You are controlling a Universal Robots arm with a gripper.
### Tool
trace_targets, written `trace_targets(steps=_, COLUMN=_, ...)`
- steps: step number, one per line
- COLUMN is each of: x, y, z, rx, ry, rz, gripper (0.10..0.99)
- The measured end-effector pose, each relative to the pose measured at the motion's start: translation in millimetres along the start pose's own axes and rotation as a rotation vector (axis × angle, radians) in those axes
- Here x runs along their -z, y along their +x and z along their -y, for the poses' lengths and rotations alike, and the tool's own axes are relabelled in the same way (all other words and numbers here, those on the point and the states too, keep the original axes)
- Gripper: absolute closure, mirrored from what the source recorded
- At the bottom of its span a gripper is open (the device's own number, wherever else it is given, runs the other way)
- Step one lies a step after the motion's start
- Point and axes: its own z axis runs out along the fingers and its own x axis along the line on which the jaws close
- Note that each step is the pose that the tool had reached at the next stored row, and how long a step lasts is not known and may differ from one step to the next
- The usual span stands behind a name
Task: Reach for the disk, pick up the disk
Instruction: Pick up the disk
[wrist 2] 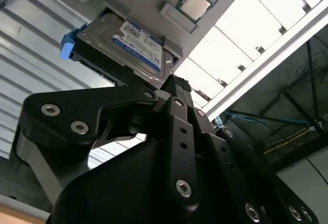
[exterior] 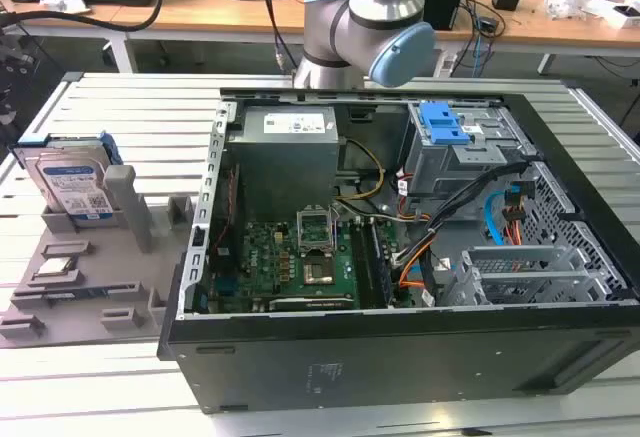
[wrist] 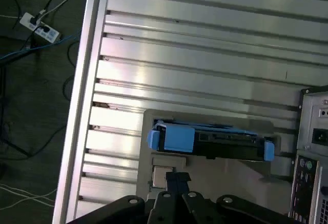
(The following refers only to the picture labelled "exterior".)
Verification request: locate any green motherboard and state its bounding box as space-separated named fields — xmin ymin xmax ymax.
xmin=209 ymin=219 xmax=416 ymax=314

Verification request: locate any black sleeved wire bundle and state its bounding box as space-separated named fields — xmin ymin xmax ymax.
xmin=424 ymin=161 xmax=531 ymax=238

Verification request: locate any metal socket cover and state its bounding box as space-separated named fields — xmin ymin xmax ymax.
xmin=296 ymin=205 xmax=335 ymax=258

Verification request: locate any clear plastic bag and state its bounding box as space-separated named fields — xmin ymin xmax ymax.
xmin=544 ymin=0 xmax=601 ymax=21

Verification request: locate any orange wire bundle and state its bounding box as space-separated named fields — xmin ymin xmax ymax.
xmin=397 ymin=236 xmax=441 ymax=291

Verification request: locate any blue wire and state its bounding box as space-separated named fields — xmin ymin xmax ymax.
xmin=483 ymin=190 xmax=506 ymax=247

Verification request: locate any CPU socket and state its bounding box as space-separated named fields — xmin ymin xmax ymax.
xmin=302 ymin=256 xmax=335 ymax=286

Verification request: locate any grey power supply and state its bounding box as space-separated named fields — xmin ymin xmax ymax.
xmin=227 ymin=105 xmax=346 ymax=208

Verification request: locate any grey parts rack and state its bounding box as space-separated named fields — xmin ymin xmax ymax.
xmin=0 ymin=164 xmax=201 ymax=349

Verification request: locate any hard disk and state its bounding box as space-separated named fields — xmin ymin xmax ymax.
xmin=12 ymin=130 xmax=124 ymax=231

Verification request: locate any crumpled white paper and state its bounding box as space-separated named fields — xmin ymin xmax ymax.
xmin=39 ymin=0 xmax=91 ymax=14

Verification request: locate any wooden desk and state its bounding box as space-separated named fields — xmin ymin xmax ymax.
xmin=0 ymin=0 xmax=640 ymax=74

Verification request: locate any installed RAM stick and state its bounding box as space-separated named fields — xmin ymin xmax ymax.
xmin=369 ymin=221 xmax=394 ymax=306

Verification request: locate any silver CPU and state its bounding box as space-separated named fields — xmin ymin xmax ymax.
xmin=37 ymin=258 xmax=76 ymax=278

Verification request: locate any thin black cable with plug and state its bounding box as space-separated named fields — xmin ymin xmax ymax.
xmin=259 ymin=0 xmax=297 ymax=76

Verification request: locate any black graphics card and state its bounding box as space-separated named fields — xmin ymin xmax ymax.
xmin=268 ymin=296 xmax=354 ymax=313

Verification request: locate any black PC case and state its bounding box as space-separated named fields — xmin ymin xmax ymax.
xmin=157 ymin=87 xmax=640 ymax=416

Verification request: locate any grey disk bay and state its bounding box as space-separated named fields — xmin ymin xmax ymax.
xmin=402 ymin=100 xmax=526 ymax=198

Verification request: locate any black power connector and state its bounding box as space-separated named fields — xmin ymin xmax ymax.
xmin=502 ymin=181 xmax=536 ymax=223

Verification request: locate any white open box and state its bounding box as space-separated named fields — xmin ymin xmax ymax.
xmin=582 ymin=0 xmax=640 ymax=30

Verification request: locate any perforated metal drive cage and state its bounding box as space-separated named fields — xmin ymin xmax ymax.
xmin=439 ymin=244 xmax=626 ymax=307

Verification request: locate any blue bay latch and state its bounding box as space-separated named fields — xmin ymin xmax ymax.
xmin=419 ymin=101 xmax=472 ymax=146

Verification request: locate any yellow wire bundle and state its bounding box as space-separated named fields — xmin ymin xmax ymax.
xmin=334 ymin=139 xmax=386 ymax=203

